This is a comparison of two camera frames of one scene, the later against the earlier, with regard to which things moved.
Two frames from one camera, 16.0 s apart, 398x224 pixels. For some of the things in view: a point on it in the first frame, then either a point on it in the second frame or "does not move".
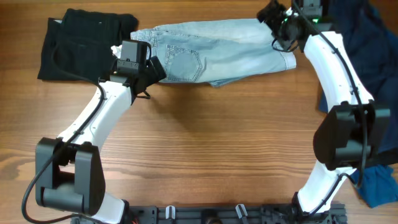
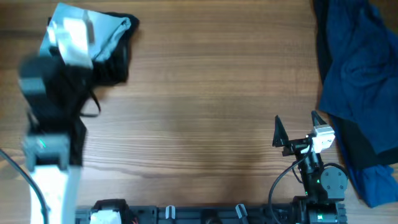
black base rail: x=221 y=214 does not move
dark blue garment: x=369 y=29 does not move
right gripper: x=268 y=14 -> x=298 y=145
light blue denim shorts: x=214 y=51 -> x=82 y=36
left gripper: x=152 y=74 -> x=58 y=83
